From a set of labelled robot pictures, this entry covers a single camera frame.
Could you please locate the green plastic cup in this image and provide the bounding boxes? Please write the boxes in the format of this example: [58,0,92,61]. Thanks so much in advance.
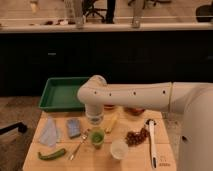
[89,128,105,149]

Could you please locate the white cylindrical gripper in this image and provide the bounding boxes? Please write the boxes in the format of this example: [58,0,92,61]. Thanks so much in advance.
[85,105,104,125]

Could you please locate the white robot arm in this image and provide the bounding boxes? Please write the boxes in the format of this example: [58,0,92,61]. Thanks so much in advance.
[77,75,213,171]

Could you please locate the black office chair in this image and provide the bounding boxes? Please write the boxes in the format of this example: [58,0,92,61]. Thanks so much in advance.
[82,0,105,21]

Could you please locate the clear white plastic cup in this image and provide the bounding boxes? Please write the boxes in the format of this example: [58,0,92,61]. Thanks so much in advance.
[110,140,128,160]

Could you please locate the green chili pepper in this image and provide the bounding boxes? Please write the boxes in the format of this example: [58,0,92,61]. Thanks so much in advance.
[38,148,66,161]

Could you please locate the blue sponge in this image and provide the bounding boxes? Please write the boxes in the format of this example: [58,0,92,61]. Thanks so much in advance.
[67,119,81,138]

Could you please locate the green plastic tray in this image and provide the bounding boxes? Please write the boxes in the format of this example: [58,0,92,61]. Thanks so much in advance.
[39,77,88,112]

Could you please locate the small red object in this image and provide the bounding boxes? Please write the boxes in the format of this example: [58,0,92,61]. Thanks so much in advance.
[104,105,115,110]

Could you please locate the metal spoon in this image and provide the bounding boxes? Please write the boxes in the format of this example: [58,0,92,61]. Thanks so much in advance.
[68,130,89,161]

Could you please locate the red bowl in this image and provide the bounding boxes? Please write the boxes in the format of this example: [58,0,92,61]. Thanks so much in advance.
[125,107,145,116]

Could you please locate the light blue crumpled cloth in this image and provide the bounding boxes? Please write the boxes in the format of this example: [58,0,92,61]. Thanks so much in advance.
[39,118,61,147]

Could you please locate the bunch of dark grapes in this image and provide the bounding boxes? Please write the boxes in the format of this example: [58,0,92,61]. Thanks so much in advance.
[125,128,149,146]

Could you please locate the white handled kitchen tool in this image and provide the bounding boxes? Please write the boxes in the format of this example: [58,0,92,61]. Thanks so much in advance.
[146,119,157,169]

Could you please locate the black chair leg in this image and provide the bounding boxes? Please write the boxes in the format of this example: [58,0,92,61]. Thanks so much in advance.
[0,122,28,135]

